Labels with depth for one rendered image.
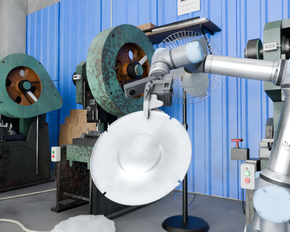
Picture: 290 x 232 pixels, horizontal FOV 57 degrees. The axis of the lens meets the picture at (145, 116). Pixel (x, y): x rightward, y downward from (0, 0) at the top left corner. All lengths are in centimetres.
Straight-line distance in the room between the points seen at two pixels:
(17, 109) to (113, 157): 297
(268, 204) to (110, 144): 50
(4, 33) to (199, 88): 461
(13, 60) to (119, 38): 173
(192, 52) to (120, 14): 337
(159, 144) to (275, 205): 39
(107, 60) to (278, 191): 167
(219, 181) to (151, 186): 260
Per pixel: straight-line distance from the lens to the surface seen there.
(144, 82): 91
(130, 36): 249
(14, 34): 606
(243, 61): 108
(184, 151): 73
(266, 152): 179
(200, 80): 222
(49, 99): 396
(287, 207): 92
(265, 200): 92
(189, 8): 360
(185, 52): 98
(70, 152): 269
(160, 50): 105
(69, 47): 496
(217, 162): 325
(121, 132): 81
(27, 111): 375
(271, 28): 189
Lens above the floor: 86
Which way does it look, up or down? 2 degrees up
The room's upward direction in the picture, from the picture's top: straight up
